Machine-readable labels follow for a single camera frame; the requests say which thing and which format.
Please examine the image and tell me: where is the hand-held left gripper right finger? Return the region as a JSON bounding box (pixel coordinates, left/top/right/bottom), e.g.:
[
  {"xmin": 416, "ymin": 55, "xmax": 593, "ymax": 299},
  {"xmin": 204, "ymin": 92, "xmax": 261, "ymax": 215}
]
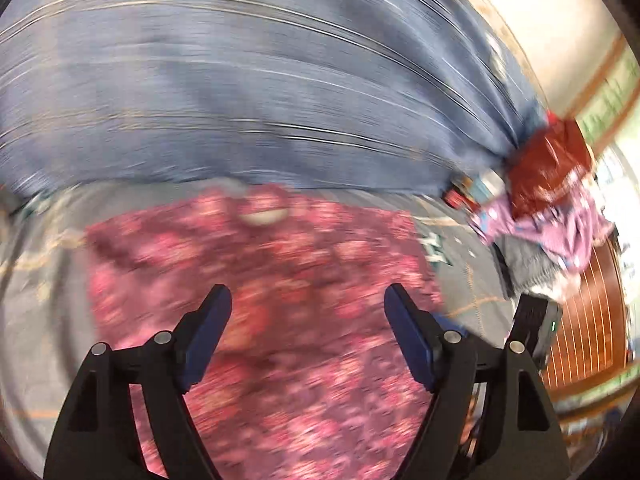
[{"xmin": 384, "ymin": 283, "xmax": 571, "ymax": 480}]

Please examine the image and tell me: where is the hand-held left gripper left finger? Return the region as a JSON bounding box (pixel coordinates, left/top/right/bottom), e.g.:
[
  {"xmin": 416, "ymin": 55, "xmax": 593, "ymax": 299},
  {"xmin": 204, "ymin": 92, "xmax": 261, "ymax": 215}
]
[{"xmin": 44, "ymin": 284, "xmax": 233, "ymax": 480}]

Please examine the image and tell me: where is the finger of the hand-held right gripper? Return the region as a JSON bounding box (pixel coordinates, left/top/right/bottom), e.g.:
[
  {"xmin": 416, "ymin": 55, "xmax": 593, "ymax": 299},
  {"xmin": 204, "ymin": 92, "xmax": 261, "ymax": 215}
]
[{"xmin": 434, "ymin": 312, "xmax": 468, "ymax": 335}]

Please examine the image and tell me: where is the pink floral garment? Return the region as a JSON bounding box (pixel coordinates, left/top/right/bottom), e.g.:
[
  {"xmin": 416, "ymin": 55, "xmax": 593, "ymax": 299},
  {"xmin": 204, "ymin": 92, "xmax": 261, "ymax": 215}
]
[{"xmin": 85, "ymin": 185, "xmax": 476, "ymax": 480}]

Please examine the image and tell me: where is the wooden bed board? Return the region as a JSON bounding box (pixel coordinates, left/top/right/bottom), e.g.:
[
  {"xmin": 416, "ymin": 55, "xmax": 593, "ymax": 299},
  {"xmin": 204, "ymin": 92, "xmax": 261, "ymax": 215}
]
[{"xmin": 542, "ymin": 240, "xmax": 633, "ymax": 396}]

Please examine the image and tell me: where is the dark grey cloth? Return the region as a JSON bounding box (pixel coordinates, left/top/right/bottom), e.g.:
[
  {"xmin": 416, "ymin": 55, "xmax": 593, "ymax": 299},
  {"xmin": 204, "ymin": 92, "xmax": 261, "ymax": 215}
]
[{"xmin": 492, "ymin": 235, "xmax": 566, "ymax": 296}]

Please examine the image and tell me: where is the purple printed garment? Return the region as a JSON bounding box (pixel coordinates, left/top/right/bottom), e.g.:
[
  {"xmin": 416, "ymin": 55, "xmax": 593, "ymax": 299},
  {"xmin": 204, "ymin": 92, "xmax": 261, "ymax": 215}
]
[{"xmin": 470, "ymin": 185, "xmax": 616, "ymax": 273}]

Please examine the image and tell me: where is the dark bottle with red label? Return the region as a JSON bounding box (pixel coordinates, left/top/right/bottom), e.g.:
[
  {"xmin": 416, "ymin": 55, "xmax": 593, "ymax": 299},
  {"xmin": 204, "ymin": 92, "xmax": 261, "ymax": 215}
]
[{"xmin": 442, "ymin": 177, "xmax": 473, "ymax": 208}]

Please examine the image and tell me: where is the pale blue container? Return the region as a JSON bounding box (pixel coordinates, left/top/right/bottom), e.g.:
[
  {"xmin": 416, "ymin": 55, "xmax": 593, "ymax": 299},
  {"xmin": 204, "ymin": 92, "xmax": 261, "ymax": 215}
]
[{"xmin": 475, "ymin": 170, "xmax": 507, "ymax": 202}]

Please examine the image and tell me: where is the dark red cloth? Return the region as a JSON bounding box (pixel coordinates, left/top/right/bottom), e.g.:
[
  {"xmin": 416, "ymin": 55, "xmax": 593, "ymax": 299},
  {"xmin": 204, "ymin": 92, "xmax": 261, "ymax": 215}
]
[{"xmin": 505, "ymin": 112, "xmax": 593, "ymax": 218}]

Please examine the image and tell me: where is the wooden framed green panel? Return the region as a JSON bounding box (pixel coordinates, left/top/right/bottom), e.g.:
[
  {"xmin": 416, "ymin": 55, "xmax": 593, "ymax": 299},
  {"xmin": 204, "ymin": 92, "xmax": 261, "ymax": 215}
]
[{"xmin": 570, "ymin": 35, "xmax": 640, "ymax": 151}]

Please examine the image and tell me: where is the blue plaid quilt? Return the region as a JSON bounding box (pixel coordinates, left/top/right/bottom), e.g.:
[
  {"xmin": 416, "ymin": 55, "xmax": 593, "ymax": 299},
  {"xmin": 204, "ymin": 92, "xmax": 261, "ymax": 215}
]
[{"xmin": 0, "ymin": 0, "xmax": 548, "ymax": 198}]

